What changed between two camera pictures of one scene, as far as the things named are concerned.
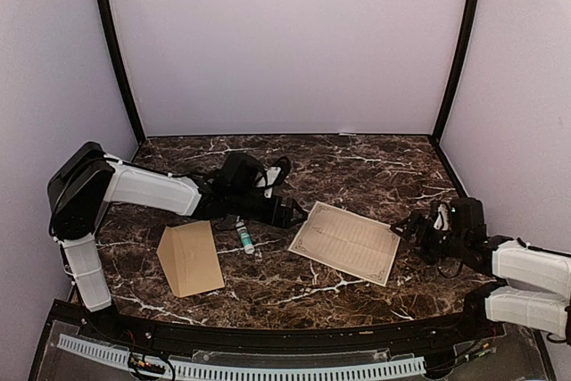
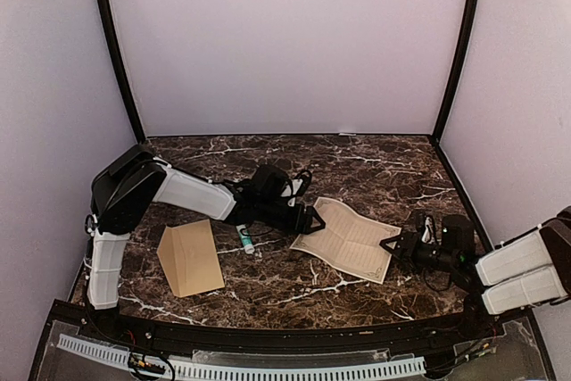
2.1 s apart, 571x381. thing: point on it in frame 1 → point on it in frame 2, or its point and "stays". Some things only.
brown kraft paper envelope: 189,257 stays
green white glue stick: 245,236 stays
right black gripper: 421,240 → 409,245
